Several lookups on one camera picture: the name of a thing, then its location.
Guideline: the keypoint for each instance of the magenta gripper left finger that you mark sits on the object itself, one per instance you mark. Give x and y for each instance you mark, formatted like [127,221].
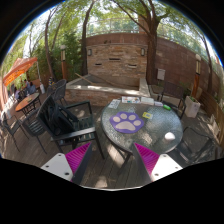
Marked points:
[70,166]

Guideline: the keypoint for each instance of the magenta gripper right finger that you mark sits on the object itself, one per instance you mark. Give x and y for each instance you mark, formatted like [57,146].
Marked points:
[153,166]

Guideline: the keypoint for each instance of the round glass patio table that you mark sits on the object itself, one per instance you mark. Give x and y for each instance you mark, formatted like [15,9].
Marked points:
[154,127]

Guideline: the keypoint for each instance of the black metal armchair near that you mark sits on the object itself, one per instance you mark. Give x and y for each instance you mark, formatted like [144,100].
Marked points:
[64,127]

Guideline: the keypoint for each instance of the black metal chair right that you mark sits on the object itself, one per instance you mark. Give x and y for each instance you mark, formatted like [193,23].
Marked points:
[196,147]

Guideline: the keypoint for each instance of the black metal chair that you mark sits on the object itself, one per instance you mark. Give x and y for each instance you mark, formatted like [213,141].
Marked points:
[196,147]
[177,92]

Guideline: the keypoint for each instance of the purple paw print mousepad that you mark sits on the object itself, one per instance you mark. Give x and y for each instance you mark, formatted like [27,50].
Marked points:
[126,122]

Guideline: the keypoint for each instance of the green small object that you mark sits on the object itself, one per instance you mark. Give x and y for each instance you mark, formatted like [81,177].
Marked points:
[167,107]

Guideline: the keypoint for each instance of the white flat box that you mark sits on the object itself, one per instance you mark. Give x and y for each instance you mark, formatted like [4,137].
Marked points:
[148,101]

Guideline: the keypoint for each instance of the white square planter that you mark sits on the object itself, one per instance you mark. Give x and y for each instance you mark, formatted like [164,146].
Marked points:
[192,107]

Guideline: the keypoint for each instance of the black metal chair far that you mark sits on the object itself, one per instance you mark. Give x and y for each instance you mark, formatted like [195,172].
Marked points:
[177,92]

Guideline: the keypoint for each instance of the black chair far left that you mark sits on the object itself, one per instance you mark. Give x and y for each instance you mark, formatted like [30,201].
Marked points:
[12,125]

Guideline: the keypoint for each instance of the colourful flat box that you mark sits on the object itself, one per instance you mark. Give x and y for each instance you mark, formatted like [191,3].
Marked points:
[126,99]

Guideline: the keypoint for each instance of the white paper sheet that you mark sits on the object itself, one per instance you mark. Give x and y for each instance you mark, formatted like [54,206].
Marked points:
[114,104]

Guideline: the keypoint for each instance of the black mesh chair back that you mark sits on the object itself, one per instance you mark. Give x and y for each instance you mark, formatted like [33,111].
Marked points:
[57,90]

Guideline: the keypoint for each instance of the round brown table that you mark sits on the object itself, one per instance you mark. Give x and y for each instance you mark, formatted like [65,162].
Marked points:
[28,104]

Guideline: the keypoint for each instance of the stone raised fountain basin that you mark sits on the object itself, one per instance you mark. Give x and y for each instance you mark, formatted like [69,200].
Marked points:
[100,91]

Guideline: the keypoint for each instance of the orange patio umbrella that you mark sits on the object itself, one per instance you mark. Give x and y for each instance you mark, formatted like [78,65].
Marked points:
[20,66]

